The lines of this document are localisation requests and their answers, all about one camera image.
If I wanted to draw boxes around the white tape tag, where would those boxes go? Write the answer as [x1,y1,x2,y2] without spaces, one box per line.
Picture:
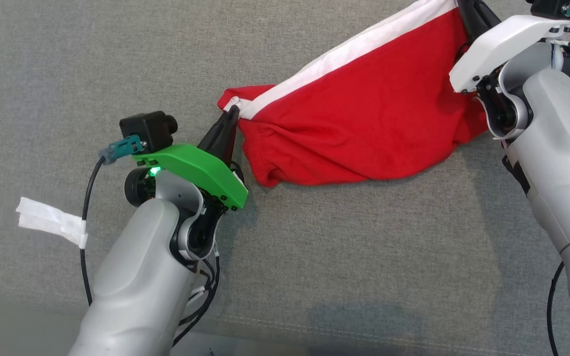
[16,197,89,249]

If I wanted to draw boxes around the red shorts with white trim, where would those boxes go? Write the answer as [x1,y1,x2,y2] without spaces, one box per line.
[217,0,488,187]

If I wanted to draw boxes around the black left camera cable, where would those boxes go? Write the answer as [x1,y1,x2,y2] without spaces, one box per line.
[80,156,106,307]

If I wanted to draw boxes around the grey fabric sofa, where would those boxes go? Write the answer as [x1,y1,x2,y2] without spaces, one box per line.
[0,0,570,356]

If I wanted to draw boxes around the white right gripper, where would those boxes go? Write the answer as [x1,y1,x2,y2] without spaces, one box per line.
[449,0,570,93]

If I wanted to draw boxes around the black left arm cable bundle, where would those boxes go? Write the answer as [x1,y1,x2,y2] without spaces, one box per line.
[171,247,221,347]

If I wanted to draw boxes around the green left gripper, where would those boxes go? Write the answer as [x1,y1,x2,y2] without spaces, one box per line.
[137,105,248,211]

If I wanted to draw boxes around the teal left camera cable connector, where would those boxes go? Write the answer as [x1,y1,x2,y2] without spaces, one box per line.
[98,136,145,165]

